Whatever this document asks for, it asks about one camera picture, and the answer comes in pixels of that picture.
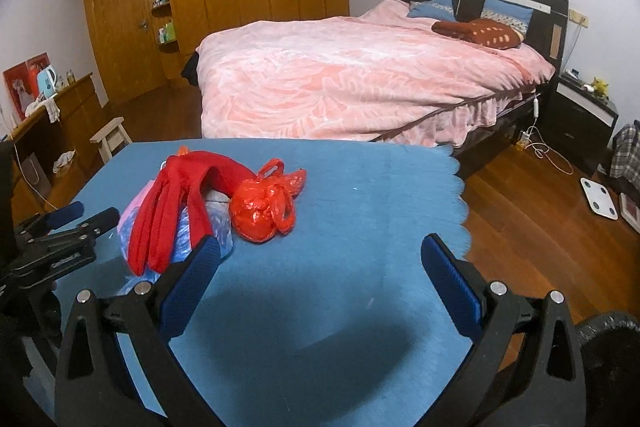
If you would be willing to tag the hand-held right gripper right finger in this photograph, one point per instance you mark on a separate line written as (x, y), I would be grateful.
(450, 284)

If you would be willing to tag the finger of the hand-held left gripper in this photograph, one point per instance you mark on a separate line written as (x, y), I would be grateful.
(85, 232)
(67, 213)

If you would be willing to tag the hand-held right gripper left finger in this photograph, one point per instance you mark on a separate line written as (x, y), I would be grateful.
(192, 287)

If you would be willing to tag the pink plastic bag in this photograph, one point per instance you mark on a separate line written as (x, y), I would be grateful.
(127, 222)

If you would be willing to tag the blue plastic bag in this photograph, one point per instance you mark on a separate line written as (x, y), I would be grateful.
(217, 227)

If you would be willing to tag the red glove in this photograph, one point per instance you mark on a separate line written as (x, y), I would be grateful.
(165, 207)

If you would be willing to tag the red plastic bag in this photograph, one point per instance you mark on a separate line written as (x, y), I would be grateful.
(255, 212)

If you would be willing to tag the black trash bin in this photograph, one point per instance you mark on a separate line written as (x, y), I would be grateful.
(610, 357)

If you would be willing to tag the small wooden stool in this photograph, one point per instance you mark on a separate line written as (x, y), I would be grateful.
(112, 137)

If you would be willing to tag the wooden dresser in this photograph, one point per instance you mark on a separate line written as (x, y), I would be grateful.
(75, 122)

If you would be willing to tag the white cloth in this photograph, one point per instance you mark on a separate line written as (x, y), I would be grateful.
(47, 109)

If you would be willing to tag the light blue kettle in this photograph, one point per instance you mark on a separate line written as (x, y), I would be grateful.
(46, 83)

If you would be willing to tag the red poster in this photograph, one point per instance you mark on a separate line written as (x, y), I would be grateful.
(20, 87)

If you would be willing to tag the blue table cloth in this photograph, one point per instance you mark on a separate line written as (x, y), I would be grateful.
(325, 232)

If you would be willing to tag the dark wooden bed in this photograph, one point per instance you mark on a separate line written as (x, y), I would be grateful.
(490, 132)

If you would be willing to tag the power strip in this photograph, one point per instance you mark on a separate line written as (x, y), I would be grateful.
(525, 141)

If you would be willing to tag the white bathroom scale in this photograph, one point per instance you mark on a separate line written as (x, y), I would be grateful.
(602, 196)

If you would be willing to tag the wooden door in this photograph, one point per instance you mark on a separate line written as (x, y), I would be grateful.
(125, 42)

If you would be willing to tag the dark cloth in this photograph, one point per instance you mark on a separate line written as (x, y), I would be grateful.
(191, 69)

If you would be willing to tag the white scale with red centre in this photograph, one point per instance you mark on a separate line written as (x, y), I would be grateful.
(632, 212)

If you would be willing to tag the white hanging controller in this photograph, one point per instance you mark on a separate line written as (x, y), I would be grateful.
(536, 106)

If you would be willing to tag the dark nightstand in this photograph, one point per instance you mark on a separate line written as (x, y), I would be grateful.
(575, 127)

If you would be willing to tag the plaid cloth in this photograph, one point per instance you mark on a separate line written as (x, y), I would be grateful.
(627, 157)

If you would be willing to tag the pink blanket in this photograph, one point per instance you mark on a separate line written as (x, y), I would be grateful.
(350, 77)

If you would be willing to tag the yellow plush toy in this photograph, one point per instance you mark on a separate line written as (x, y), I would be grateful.
(600, 87)

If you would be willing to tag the brown dotted pillow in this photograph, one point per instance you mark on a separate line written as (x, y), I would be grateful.
(485, 34)

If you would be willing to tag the blue pillow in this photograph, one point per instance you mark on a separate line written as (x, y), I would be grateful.
(432, 7)
(507, 12)

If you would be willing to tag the wall socket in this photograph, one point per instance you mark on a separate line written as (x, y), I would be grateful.
(580, 18)

